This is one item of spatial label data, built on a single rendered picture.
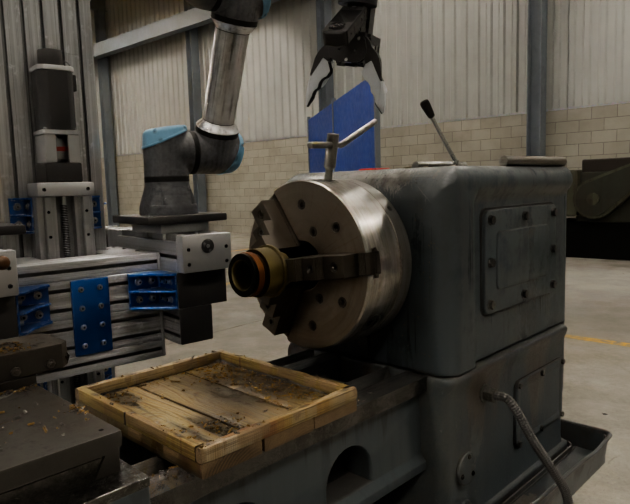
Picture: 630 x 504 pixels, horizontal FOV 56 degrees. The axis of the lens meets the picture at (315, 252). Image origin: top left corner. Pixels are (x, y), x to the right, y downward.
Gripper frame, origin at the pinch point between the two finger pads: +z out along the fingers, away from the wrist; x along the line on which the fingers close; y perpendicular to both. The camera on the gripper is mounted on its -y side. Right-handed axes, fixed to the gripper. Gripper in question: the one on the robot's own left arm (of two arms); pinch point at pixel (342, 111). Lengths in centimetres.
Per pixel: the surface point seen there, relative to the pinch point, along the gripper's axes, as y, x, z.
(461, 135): 1096, 156, 20
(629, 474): 151, -86, 134
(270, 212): -8.5, 8.9, 19.3
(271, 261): -18.9, 2.8, 25.5
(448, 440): -2, -28, 58
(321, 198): -8.9, -1.1, 15.3
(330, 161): -4.5, -0.4, 9.0
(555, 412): 42, -48, 66
